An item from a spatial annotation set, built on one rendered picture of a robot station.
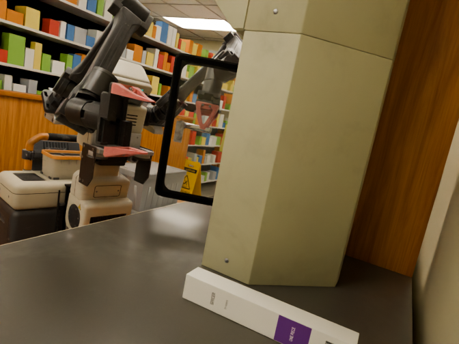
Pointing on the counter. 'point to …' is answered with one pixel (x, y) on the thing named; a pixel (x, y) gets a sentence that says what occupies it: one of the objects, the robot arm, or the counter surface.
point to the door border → (173, 121)
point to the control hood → (235, 13)
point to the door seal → (171, 123)
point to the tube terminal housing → (300, 137)
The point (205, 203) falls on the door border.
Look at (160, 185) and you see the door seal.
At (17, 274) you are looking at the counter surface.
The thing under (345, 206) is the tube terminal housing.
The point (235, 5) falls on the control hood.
